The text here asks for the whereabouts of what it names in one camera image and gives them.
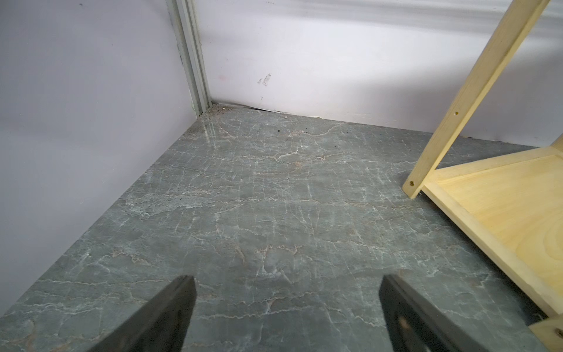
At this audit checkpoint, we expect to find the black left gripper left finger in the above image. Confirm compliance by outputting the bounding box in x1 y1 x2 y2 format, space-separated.
89 275 197 351

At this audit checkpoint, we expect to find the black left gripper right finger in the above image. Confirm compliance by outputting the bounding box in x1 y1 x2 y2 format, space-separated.
379 274 487 351

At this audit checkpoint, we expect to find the light wooden two-tier shelf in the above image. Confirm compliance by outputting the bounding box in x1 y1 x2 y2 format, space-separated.
403 1 562 351

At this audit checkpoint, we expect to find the aluminium frame corner post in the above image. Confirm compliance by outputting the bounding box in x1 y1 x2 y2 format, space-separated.
167 0 213 116

